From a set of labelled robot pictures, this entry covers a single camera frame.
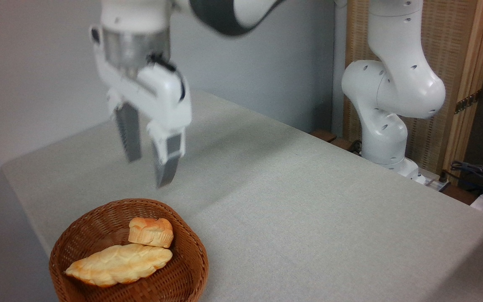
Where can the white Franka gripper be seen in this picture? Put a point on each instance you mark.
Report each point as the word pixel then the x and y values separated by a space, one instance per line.
pixel 164 96

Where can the round orange bread bun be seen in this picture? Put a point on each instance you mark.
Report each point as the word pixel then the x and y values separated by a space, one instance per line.
pixel 151 233

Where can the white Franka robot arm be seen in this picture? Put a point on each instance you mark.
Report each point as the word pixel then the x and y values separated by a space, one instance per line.
pixel 396 84

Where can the brown woven wicker basket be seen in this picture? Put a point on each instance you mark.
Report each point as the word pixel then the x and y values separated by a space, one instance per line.
pixel 99 226

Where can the long braided bread loaf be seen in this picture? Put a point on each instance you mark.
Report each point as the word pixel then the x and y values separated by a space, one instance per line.
pixel 118 264

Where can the brown wooden foot block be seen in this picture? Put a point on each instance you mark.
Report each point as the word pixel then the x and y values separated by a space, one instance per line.
pixel 342 144
pixel 323 135

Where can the grey tablecloth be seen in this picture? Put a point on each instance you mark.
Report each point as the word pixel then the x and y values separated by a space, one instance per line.
pixel 308 218

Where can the wooden woven folding screen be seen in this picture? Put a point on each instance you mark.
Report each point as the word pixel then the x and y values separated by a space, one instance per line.
pixel 451 54

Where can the metal screen hinge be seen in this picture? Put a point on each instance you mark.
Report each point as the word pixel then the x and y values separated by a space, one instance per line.
pixel 467 102

